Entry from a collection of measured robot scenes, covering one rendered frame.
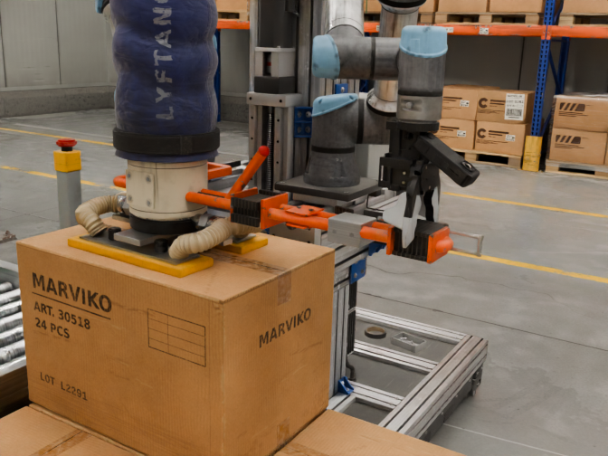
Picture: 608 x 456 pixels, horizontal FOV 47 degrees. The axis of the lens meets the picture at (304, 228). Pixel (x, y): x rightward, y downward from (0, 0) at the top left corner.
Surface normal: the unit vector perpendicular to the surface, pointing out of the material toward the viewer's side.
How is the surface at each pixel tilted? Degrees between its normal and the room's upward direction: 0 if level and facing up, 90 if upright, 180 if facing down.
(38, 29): 90
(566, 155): 90
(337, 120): 88
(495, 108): 91
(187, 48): 69
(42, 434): 0
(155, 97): 76
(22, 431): 0
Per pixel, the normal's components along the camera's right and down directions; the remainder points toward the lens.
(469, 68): -0.53, 0.21
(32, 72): 0.85, 0.16
